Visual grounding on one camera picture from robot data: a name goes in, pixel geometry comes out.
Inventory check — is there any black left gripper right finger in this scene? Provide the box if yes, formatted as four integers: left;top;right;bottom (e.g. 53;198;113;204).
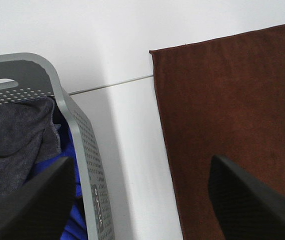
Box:
208;155;285;240

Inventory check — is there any dark grey towel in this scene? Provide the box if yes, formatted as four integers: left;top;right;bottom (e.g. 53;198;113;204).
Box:
0;97;61;199

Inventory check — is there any brown towel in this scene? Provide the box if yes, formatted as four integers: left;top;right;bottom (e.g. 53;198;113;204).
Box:
151;24;285;240

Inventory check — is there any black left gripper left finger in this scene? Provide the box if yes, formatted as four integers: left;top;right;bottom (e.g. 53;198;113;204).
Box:
0;157;74;240

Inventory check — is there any blue towel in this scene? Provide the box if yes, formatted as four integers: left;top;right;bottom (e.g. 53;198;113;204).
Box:
29;122;88;240

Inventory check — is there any grey perforated laundry basket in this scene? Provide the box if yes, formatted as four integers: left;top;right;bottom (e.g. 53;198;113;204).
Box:
0;52;115;240

